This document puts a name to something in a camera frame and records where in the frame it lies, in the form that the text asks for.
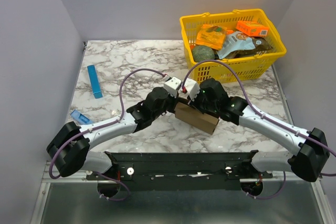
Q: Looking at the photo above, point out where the brown cardboard box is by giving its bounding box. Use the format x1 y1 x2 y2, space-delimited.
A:
174 98 219 135

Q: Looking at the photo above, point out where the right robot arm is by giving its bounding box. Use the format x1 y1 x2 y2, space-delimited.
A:
183 78 330 182

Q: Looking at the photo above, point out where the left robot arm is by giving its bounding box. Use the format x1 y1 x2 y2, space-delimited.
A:
46 87 179 179

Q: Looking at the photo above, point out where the orange carton box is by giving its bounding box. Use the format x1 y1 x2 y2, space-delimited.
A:
236 20 269 37

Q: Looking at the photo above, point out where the green round melon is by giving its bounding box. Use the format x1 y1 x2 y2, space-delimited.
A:
192 45 215 62

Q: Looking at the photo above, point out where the yellow plastic basket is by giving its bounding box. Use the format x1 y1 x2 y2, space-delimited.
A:
180 8 287 80

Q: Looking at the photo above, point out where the orange snack pouch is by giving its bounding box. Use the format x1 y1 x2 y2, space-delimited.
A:
196 24 227 50

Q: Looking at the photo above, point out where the light blue snack bag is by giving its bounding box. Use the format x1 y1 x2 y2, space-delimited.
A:
217 31 256 60

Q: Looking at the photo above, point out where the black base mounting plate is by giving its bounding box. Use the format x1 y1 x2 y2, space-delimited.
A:
87 151 274 196

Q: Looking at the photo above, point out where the dark brown snack bag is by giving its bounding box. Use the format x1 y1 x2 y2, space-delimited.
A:
226 37 273 59

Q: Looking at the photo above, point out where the long blue bar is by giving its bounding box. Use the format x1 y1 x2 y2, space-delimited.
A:
87 65 103 99

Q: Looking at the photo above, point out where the small blue block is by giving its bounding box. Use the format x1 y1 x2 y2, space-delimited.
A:
70 110 93 125

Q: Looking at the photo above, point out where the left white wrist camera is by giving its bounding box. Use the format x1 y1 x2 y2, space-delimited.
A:
163 77 182 98

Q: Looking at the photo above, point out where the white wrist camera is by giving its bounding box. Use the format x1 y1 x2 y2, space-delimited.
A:
184 78 200 101
163 77 182 98

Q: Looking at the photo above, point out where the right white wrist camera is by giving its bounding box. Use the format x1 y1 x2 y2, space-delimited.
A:
184 78 200 101

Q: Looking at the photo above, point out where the aluminium frame rail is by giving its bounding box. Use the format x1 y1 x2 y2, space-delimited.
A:
31 161 329 224

